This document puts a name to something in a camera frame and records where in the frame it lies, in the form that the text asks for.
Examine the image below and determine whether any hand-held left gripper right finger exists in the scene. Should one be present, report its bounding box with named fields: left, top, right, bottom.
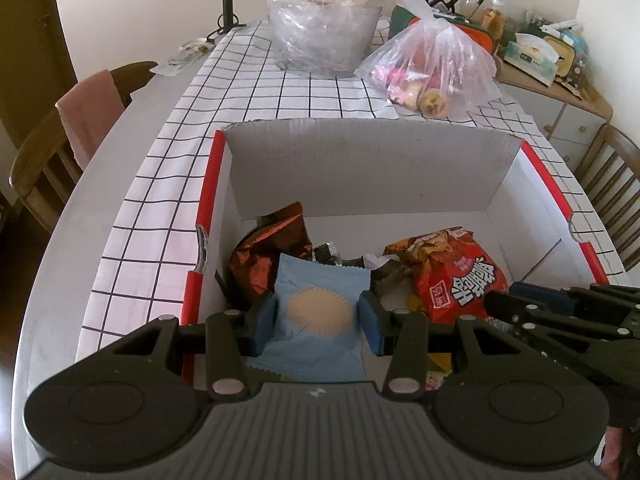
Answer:
left=357, top=290, right=545, bottom=400

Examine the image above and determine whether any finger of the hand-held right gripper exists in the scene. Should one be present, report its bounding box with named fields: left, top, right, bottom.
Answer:
left=484, top=289, right=640, bottom=352
left=507, top=281, right=640, bottom=313

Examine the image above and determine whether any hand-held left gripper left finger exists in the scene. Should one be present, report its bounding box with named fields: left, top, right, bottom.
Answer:
left=107, top=294, right=280, bottom=401

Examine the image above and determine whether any light blue snack packet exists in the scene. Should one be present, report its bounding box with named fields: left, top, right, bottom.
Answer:
left=247, top=252, right=373, bottom=383

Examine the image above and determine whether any black snack packet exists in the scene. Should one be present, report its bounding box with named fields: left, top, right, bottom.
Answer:
left=311, top=241, right=373, bottom=268

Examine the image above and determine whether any red snack packet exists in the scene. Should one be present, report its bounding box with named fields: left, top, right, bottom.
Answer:
left=382, top=226, right=511, bottom=326

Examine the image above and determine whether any red white cardboard box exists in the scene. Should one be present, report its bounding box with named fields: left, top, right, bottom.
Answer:
left=182, top=119, right=610, bottom=381

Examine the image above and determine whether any plastic bag of colourful snacks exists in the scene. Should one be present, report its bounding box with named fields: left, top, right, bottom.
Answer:
left=355, top=0, right=503, bottom=121

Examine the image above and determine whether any dark brown snack wrapper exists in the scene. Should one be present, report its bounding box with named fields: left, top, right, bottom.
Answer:
left=367, top=254, right=416, bottom=293

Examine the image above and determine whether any brown snack packet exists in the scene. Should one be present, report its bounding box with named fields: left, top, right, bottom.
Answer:
left=229, top=201, right=315, bottom=311

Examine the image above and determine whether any yellow snack packet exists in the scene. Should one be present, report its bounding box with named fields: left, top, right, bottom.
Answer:
left=425, top=352, right=456, bottom=391

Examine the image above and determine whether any wooden chair dark cushion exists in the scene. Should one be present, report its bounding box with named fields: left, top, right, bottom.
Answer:
left=572, top=122, right=640, bottom=273

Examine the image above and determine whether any checked white tablecloth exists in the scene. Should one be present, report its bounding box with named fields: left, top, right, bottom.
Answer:
left=75, top=19, right=628, bottom=361

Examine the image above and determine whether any white cabinet wooden top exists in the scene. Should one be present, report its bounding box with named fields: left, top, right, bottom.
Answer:
left=492, top=55, right=615, bottom=161

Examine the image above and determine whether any green white tissue box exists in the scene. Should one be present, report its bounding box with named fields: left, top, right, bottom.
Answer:
left=504, top=32, right=560, bottom=86

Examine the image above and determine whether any yellow tissue box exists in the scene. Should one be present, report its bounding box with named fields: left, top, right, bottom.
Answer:
left=542, top=35, right=577, bottom=78

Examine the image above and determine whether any blue carton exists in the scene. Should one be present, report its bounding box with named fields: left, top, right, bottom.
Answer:
left=560, top=30, right=590, bottom=86

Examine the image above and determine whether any pink cloth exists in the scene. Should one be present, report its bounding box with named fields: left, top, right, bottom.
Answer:
left=55, top=70, right=126, bottom=171

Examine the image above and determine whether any glass jar amber liquid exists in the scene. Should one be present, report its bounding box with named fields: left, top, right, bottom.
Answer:
left=460, top=0, right=512, bottom=41

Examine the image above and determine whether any clear plastic package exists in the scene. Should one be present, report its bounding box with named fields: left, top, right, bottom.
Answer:
left=157, top=37, right=216, bottom=78

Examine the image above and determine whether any large clear plastic bag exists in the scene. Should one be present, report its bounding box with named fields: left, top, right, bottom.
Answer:
left=241, top=0, right=386, bottom=78

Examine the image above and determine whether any orange zip case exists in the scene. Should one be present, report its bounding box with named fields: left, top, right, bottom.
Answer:
left=390, top=5, right=496, bottom=56

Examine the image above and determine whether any brown wooden door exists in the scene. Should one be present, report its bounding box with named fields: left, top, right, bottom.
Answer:
left=0, top=0, right=76, bottom=151

